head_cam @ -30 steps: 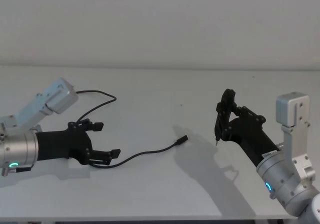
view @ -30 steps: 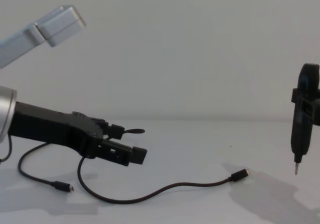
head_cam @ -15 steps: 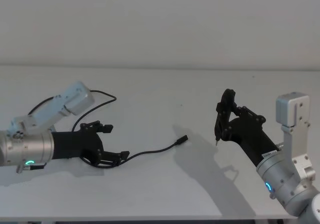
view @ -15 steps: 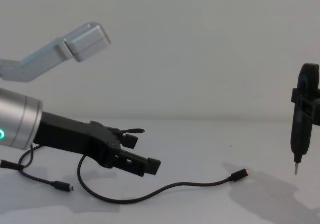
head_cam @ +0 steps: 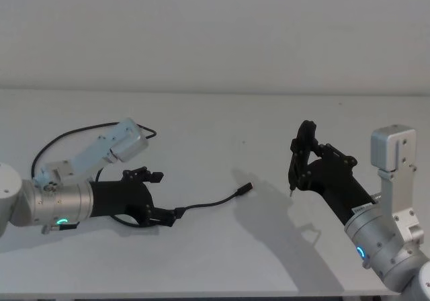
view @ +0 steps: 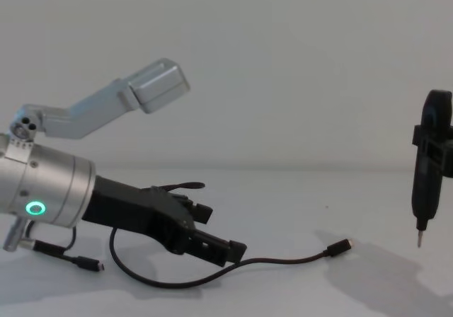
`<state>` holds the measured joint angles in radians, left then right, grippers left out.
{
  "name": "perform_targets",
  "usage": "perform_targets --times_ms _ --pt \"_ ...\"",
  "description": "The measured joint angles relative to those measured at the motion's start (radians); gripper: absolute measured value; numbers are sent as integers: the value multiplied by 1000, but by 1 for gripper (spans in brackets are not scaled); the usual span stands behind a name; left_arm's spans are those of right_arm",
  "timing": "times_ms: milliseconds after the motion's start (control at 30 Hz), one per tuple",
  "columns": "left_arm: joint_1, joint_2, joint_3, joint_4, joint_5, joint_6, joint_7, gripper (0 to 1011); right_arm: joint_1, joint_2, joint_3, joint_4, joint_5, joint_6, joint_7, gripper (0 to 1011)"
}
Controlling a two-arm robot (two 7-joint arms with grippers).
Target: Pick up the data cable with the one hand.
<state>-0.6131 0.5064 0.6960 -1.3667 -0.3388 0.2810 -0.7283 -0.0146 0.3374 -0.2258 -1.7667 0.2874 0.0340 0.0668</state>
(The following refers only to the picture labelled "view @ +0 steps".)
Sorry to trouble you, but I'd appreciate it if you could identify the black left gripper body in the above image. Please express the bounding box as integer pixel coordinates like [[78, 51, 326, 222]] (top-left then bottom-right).
[[81, 175, 195, 255]]

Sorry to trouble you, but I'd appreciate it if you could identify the black electric screwdriver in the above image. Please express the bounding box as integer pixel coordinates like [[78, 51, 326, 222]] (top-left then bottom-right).
[[412, 89, 453, 249]]

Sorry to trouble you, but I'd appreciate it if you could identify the white table cloth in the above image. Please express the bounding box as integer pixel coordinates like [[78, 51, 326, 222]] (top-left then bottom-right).
[[0, 167, 453, 317]]

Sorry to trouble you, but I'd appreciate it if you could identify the long black cable with plug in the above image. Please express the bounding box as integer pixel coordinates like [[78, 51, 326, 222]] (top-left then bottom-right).
[[108, 224, 355, 290]]

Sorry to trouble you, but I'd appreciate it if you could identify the short black wrist cable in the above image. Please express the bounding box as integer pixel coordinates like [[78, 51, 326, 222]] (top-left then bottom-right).
[[32, 224, 106, 272]]

